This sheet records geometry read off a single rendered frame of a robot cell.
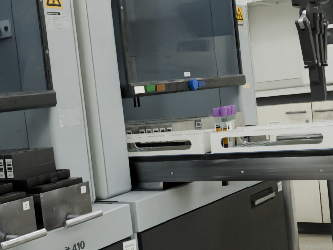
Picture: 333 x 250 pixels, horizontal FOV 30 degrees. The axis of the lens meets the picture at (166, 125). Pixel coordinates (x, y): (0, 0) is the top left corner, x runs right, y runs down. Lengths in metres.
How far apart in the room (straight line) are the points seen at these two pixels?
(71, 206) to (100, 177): 0.23
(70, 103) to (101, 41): 0.19
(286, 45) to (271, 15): 0.25
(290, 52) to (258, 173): 3.22
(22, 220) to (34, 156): 0.17
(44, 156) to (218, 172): 0.39
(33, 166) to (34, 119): 0.14
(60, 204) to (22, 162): 0.11
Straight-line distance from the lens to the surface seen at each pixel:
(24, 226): 1.14
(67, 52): 1.37
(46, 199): 1.18
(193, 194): 1.58
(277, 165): 1.33
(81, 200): 1.24
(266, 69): 4.61
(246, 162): 1.36
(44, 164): 1.28
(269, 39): 4.60
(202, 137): 1.43
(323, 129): 1.30
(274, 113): 3.91
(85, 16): 1.44
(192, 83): 1.70
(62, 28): 1.37
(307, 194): 3.90
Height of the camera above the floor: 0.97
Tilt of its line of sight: 3 degrees down
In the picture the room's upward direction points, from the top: 6 degrees counter-clockwise
